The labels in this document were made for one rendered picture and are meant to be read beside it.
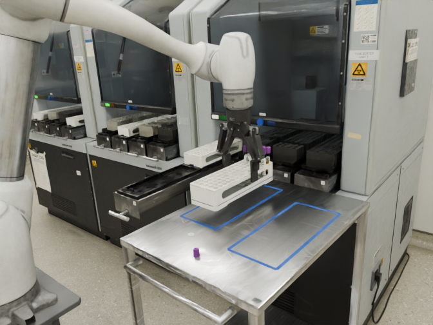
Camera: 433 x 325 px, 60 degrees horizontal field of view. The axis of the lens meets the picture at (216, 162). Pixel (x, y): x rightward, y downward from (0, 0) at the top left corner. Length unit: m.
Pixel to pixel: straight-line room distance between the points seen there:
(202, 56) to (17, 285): 0.78
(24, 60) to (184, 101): 0.94
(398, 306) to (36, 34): 1.96
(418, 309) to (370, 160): 1.00
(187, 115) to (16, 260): 1.13
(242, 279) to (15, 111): 0.71
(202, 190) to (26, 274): 0.48
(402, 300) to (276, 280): 1.46
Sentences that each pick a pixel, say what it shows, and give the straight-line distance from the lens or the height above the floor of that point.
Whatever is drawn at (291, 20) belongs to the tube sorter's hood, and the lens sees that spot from 1.48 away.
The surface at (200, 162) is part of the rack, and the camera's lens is 1.52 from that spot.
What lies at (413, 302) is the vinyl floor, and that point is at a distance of 2.25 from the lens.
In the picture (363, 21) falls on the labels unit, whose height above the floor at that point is 1.35.
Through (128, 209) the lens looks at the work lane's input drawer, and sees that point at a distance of 1.36.
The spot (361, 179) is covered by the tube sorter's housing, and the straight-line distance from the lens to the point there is 1.47.
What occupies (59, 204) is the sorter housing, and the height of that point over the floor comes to 0.19.
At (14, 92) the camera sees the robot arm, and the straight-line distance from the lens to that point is 1.09.
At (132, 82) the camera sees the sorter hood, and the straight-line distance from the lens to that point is 2.11.
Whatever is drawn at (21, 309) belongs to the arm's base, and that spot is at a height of 0.74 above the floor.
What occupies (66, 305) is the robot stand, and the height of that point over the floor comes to 0.70.
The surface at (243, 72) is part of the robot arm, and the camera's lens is 1.07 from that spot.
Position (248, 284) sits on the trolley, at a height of 0.82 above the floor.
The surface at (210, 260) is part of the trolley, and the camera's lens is 0.91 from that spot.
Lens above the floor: 1.31
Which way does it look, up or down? 18 degrees down
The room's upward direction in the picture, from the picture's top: 3 degrees counter-clockwise
